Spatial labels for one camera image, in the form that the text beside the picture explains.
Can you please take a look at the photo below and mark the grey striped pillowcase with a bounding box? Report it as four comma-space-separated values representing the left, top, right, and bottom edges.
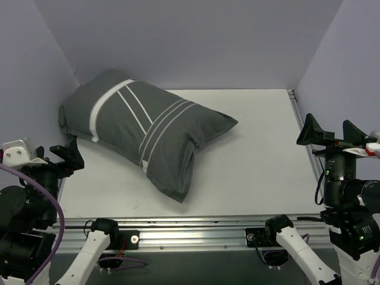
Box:
58, 69, 237, 202

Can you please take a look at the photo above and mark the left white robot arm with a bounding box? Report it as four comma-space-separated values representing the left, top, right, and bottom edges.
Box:
1, 138, 84, 284

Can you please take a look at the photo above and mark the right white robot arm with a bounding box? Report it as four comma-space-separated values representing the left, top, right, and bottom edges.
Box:
263, 113, 379, 284

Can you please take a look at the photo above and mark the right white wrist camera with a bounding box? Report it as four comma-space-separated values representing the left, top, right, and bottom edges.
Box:
343, 130, 379, 159

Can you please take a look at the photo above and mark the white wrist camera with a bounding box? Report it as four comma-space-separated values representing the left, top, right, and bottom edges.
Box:
2, 138, 47, 169
343, 130, 379, 159

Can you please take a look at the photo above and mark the right aluminium side rail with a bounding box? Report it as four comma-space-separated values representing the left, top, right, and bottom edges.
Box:
287, 90, 324, 182

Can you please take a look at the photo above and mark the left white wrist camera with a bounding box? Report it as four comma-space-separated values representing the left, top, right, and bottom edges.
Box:
2, 138, 47, 169

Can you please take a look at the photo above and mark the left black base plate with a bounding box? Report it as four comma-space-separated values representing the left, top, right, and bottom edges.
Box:
116, 230, 140, 250

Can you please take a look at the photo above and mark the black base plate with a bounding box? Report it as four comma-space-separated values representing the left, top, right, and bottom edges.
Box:
245, 227, 278, 248
116, 230, 140, 250

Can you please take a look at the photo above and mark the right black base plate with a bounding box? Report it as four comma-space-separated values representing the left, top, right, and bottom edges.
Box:
245, 227, 278, 248

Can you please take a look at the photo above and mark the aluminium front rail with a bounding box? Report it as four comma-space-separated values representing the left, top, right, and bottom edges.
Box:
58, 215, 333, 254

